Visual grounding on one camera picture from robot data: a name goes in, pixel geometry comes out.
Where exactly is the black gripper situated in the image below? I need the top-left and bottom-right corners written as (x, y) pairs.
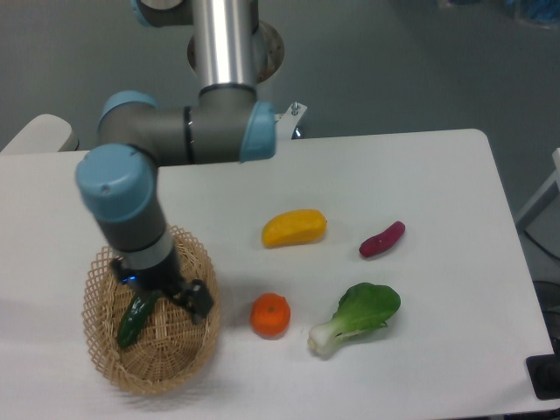
top-left (109, 248), bottom-right (214, 325)

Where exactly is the green cucumber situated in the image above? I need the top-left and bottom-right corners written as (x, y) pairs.
top-left (116, 291), bottom-right (161, 349)

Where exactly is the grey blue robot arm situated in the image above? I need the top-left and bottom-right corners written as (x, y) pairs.
top-left (75, 1), bottom-right (276, 321)

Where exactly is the woven wicker basket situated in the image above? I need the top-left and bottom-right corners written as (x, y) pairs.
top-left (82, 226), bottom-right (221, 395)

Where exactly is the orange tangerine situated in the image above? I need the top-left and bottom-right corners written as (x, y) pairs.
top-left (249, 293), bottom-right (291, 338)

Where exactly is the yellow mango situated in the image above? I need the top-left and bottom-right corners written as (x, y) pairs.
top-left (261, 209), bottom-right (327, 249)

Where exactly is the green bok choy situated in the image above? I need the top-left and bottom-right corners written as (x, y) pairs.
top-left (307, 283), bottom-right (402, 356)

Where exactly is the purple sweet potato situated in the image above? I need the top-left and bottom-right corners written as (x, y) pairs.
top-left (359, 220), bottom-right (406, 258)

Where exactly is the white chair armrest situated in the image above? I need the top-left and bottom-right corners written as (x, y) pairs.
top-left (1, 114), bottom-right (80, 156)

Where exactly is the black device at table edge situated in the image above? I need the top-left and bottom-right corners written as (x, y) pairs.
top-left (526, 353), bottom-right (559, 401)

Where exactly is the white furniture frame right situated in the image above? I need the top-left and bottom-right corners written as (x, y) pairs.
top-left (514, 149), bottom-right (559, 231)

